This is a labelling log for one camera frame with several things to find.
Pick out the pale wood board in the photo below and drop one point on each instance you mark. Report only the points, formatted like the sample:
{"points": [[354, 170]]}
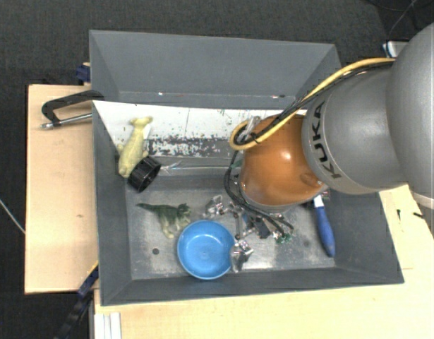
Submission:
{"points": [[59, 196]]}

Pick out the green toy dinosaur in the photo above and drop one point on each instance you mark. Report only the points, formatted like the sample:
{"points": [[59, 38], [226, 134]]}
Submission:
{"points": [[170, 215]]}

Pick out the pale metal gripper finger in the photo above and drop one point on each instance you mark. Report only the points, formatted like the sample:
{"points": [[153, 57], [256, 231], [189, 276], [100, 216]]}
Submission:
{"points": [[216, 207], [243, 250]]}

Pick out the blue bowl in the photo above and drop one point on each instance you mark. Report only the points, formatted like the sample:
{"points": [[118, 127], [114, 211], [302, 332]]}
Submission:
{"points": [[205, 251]]}

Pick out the yellow toy animal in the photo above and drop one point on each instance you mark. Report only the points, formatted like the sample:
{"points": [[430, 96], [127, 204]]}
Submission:
{"points": [[133, 147]]}

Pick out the grey metal bin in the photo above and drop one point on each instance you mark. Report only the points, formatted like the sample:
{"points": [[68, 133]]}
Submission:
{"points": [[209, 65]]}

